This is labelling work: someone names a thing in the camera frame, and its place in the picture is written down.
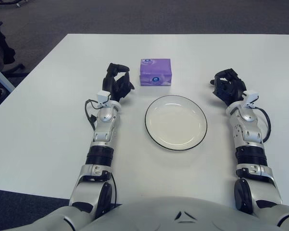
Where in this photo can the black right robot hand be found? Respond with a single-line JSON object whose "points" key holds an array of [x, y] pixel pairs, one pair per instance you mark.
{"points": [[230, 89]]}

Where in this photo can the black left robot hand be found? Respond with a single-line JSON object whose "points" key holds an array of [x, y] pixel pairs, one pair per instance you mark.
{"points": [[115, 84]]}

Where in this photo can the purple tissue paper pack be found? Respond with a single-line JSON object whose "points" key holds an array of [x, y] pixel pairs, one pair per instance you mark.
{"points": [[155, 69]]}

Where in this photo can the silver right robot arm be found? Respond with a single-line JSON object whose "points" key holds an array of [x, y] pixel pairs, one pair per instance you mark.
{"points": [[247, 134]]}

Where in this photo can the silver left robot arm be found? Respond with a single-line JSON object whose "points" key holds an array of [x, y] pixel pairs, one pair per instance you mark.
{"points": [[103, 134]]}

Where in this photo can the white plate black rim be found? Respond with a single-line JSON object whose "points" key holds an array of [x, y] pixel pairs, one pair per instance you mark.
{"points": [[175, 125]]}

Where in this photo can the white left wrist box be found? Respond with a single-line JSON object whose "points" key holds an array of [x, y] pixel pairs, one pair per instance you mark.
{"points": [[103, 96]]}

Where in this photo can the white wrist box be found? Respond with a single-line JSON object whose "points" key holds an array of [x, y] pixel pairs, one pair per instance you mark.
{"points": [[103, 96], [251, 95]]}

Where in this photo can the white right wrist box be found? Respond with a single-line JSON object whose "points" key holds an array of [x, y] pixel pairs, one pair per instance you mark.
{"points": [[251, 95]]}

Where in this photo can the white neighbouring desk edge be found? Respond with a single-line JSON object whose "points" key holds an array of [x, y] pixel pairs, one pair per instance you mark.
{"points": [[2, 77]]}

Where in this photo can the silver robot torso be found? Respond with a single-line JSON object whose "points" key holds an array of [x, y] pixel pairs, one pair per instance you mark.
{"points": [[144, 214]]}

